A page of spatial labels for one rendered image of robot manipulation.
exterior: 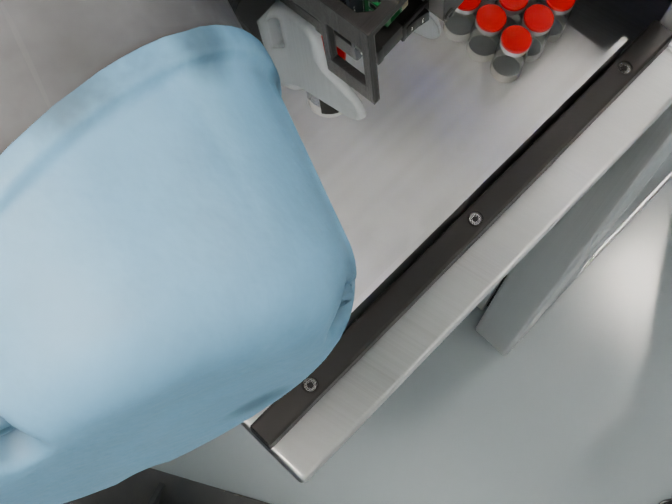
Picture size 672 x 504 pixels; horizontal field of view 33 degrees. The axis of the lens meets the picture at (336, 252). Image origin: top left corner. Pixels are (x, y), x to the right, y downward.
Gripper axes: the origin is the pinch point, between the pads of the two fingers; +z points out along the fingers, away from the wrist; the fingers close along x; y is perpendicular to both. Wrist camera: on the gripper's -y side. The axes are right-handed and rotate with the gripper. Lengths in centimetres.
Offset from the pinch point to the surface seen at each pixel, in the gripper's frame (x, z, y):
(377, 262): -0.8, 25.6, 3.2
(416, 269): 0.2, 24.0, 5.8
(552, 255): 22, 73, 6
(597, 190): 23, 53, 8
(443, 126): 9.7, 26.0, 0.2
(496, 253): 5.0, 26.6, 8.6
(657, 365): 33, 118, 23
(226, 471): -19, 112, -13
